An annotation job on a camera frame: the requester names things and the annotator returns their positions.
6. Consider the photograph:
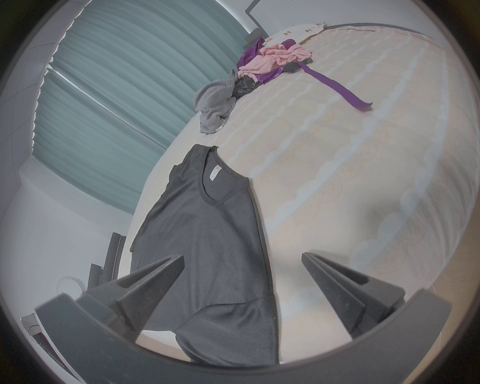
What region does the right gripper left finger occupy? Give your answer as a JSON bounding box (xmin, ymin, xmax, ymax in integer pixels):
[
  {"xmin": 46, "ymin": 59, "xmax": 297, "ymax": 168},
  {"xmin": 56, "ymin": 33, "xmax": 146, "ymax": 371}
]
[{"xmin": 76, "ymin": 255, "xmax": 185, "ymax": 341}]

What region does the black dressing table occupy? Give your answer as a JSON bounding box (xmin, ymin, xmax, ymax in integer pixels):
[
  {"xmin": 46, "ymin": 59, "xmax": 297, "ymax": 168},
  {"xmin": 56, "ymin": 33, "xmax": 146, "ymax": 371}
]
[{"xmin": 87, "ymin": 263, "xmax": 105, "ymax": 290}]

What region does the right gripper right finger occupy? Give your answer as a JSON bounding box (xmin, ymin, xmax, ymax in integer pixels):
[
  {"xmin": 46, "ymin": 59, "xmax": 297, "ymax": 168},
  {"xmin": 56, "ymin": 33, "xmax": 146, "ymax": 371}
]
[{"xmin": 301, "ymin": 252, "xmax": 406, "ymax": 334}]

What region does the purple garment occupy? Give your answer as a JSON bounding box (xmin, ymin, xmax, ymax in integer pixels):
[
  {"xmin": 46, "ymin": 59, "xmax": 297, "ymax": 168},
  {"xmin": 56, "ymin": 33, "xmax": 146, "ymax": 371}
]
[{"xmin": 237, "ymin": 37, "xmax": 374, "ymax": 112}]

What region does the black T-shirt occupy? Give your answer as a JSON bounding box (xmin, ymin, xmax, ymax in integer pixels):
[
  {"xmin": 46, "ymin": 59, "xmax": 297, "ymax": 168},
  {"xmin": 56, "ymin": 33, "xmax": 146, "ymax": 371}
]
[{"xmin": 129, "ymin": 144, "xmax": 281, "ymax": 366}]

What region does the black shiny garment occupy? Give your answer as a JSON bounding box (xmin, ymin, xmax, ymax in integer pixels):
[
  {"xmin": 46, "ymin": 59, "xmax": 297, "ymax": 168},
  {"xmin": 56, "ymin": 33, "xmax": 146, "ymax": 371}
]
[{"xmin": 230, "ymin": 75, "xmax": 263, "ymax": 100}]

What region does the round white-framed mirror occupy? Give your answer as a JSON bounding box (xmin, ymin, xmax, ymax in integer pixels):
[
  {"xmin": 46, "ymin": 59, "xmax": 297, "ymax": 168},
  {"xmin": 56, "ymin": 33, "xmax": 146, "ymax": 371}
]
[{"xmin": 55, "ymin": 275, "xmax": 84, "ymax": 301}]

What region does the white printed pillow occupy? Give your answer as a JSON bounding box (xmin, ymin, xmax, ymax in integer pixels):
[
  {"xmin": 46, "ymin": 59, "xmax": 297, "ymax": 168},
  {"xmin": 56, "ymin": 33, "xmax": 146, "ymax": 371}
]
[{"xmin": 264, "ymin": 22, "xmax": 327, "ymax": 42}]

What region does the pink garment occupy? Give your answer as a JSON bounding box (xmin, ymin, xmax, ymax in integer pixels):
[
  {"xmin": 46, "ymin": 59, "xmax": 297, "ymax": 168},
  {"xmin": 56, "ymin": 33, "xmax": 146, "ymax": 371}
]
[{"xmin": 238, "ymin": 42, "xmax": 313, "ymax": 81}]

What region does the bed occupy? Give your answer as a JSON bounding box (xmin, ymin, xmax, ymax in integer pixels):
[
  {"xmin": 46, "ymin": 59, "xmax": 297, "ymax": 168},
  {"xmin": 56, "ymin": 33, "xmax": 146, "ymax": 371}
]
[{"xmin": 127, "ymin": 0, "xmax": 479, "ymax": 368}]

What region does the blue-green curtain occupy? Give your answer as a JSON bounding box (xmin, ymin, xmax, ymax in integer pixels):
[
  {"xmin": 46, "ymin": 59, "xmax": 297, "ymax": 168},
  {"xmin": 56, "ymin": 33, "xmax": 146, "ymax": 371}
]
[
  {"xmin": 32, "ymin": 69, "xmax": 169, "ymax": 216},
  {"xmin": 50, "ymin": 0, "xmax": 253, "ymax": 151}
]

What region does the grey garment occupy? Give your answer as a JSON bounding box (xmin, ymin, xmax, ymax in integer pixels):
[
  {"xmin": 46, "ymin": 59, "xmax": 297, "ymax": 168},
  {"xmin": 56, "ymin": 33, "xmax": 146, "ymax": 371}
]
[{"xmin": 194, "ymin": 71, "xmax": 239, "ymax": 134}]

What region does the black chest of drawers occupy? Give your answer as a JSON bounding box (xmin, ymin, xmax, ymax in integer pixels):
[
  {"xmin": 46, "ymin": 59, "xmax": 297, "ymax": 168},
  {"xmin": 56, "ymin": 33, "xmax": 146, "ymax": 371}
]
[{"xmin": 100, "ymin": 232, "xmax": 127, "ymax": 284}]

